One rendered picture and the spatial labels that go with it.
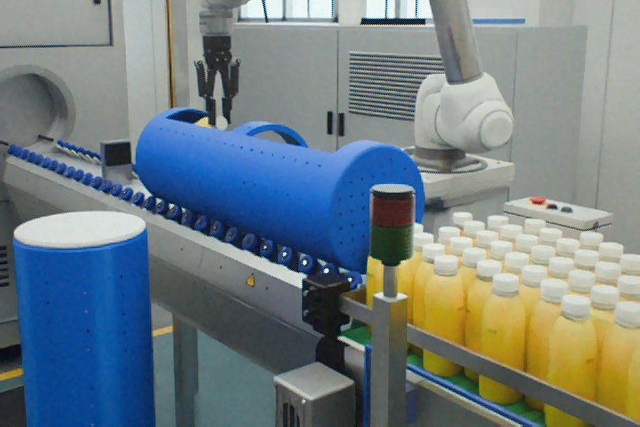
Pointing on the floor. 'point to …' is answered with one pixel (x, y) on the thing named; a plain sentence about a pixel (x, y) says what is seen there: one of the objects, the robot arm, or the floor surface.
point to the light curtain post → (178, 61)
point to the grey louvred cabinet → (532, 81)
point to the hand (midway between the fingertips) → (219, 111)
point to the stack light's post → (388, 360)
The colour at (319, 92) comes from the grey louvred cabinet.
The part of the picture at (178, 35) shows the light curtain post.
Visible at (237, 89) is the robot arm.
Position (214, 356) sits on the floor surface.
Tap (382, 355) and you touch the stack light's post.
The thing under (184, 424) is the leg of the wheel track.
